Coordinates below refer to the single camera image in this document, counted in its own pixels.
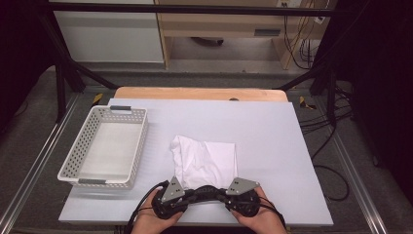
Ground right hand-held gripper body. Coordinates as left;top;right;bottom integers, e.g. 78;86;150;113
225;176;262;218

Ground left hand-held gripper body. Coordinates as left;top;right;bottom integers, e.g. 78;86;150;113
151;175;189;219

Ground white shorts with black waistband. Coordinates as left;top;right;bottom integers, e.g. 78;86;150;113
169;135;239;205

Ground white perforated plastic basket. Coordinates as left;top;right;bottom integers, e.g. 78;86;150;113
57;104;150;190

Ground person's left hand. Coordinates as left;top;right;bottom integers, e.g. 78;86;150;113
131;188;184;234

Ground person's right hand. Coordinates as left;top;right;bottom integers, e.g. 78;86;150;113
231;187;288;234

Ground wooden table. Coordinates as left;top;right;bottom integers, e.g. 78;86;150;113
113;86;289;103

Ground black metal stand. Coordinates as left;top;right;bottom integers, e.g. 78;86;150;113
276;62;340;127
38;9;120;124

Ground black object under desk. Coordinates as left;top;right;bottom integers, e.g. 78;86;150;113
190;36;225;47

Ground grey label plate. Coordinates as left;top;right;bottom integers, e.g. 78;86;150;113
253;28;282;37

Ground light wooden desk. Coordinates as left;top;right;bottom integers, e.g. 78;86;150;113
155;0;339;70

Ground white cabinet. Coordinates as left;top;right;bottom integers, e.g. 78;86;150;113
53;0;165;63

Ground black curtain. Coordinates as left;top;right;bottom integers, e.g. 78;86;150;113
0;0;57;137
319;0;413;199

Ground black metal crossbar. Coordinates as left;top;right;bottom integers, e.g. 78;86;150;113
48;1;335;18

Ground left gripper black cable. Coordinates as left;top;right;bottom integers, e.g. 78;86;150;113
125;180;169;234

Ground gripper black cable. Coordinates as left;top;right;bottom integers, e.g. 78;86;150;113
257;194;286;228
125;180;169;234

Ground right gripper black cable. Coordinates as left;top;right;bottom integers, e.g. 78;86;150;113
257;194;286;228

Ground black floor cables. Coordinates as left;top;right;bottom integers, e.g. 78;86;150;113
298;84;355;203

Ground aluminium floor rail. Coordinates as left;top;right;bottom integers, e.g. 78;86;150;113
0;92;81;234
315;97;391;234

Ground hanging cable bundle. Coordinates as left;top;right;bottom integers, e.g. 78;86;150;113
283;0;322;70

